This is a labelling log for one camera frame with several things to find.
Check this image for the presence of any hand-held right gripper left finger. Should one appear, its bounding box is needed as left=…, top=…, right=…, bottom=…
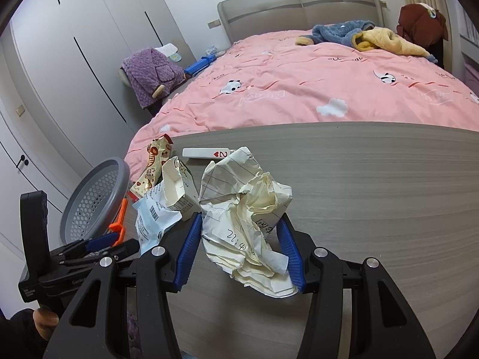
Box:
left=43, top=211, right=205, bottom=359

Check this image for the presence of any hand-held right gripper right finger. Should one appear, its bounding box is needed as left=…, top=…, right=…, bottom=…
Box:
left=275, top=213, right=437, bottom=359

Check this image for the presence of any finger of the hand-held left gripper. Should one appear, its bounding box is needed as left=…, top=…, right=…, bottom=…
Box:
left=59, top=238, right=140, bottom=269
left=61, top=232, right=123, bottom=255

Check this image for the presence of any orange plastic piece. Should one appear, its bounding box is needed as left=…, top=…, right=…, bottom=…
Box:
left=108, top=198, right=130, bottom=246

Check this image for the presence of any grey perforated wastebasket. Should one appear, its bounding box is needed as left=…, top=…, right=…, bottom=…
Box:
left=59, top=157, right=131, bottom=246

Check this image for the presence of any white paper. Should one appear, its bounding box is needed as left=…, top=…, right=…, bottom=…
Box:
left=198, top=146, right=301, bottom=300

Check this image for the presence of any person's left hand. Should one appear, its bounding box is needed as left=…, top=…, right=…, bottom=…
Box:
left=32, top=305, right=60, bottom=345

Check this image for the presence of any light blue wipes packet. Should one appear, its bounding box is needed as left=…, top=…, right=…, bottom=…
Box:
left=132, top=182, right=185, bottom=257

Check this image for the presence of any torn white green medicine box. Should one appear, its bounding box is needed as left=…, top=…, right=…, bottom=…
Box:
left=160, top=156, right=201, bottom=214

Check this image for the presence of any purple rug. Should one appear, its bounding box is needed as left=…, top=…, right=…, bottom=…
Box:
left=125, top=307, right=141, bottom=359

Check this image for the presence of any beige snack wrapper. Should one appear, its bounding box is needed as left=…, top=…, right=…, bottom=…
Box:
left=127, top=134, right=174, bottom=201

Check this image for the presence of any white wardrobe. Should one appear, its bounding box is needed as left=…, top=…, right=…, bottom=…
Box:
left=0, top=0, right=196, bottom=264

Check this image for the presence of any grey chair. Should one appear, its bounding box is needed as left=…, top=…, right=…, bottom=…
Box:
left=117, top=43, right=200, bottom=117

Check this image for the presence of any bed with pink duvet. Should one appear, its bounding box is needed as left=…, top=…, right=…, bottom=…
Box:
left=125, top=29, right=479, bottom=166

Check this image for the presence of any purple fleece robe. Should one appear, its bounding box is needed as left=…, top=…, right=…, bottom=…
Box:
left=121, top=47, right=188, bottom=110

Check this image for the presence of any blue long box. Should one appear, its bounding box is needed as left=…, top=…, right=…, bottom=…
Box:
left=183, top=55, right=218, bottom=76

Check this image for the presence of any white patterned cloth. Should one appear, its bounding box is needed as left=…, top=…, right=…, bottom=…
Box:
left=155, top=42, right=183, bottom=63

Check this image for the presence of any blue fleece pajamas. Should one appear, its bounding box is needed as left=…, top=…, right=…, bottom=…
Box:
left=295, top=19, right=375, bottom=49

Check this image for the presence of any yellow fleece blanket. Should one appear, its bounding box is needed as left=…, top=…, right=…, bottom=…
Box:
left=353, top=26, right=432, bottom=59

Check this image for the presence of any grey upholstered bed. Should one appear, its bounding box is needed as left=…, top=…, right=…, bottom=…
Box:
left=216, top=0, right=387, bottom=46

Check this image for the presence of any dark red garment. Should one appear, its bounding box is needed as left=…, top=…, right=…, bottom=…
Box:
left=396, top=2, right=450, bottom=46

